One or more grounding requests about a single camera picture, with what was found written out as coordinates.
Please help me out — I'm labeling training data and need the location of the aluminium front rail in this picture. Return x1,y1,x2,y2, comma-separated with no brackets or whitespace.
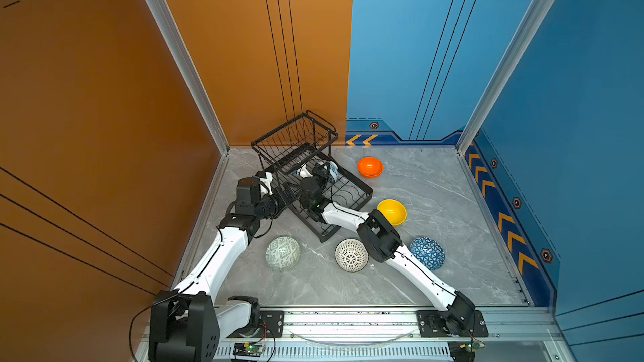
211,305,575,361

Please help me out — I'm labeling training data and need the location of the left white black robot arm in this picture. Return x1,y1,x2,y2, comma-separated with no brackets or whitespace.
148,173,297,361

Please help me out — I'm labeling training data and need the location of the dark blue geometric bowl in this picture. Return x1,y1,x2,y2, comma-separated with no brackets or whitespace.
409,236,446,271

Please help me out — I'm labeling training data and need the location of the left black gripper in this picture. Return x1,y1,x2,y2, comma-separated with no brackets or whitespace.
253,183,302,222

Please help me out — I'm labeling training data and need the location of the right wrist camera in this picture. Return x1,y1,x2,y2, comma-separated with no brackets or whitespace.
297,164,314,179

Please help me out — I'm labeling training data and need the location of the green circuit board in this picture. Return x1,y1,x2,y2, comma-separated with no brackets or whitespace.
231,343,268,361
461,339,486,353

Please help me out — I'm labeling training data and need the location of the right green circuit board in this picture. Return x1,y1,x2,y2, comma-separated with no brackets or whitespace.
461,339,486,353

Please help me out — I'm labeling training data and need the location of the green patterned white bowl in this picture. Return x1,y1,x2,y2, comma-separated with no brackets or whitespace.
265,236,301,272

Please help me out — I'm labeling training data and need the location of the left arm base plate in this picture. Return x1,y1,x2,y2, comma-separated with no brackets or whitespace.
229,309,285,339

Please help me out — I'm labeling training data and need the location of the black wire dish rack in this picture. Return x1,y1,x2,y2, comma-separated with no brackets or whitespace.
251,110,372,242

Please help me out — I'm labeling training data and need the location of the left green circuit board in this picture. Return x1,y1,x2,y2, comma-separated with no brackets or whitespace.
231,343,268,361

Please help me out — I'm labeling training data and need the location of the blue floral white bowl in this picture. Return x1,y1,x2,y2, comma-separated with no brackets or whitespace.
327,161,339,183

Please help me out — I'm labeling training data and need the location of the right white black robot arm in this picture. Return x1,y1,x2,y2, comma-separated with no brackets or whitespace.
299,174,476,336

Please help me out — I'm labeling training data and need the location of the white red-dotted bowl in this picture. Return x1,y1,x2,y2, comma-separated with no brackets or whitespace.
335,239,369,273

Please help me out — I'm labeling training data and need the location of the orange plastic bowl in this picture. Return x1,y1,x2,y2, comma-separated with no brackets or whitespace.
357,157,384,179

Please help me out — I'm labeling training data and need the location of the yellow plastic bowl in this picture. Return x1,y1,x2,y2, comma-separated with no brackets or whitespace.
377,199,408,227

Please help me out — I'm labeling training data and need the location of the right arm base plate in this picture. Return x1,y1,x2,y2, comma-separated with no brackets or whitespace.
416,309,489,338

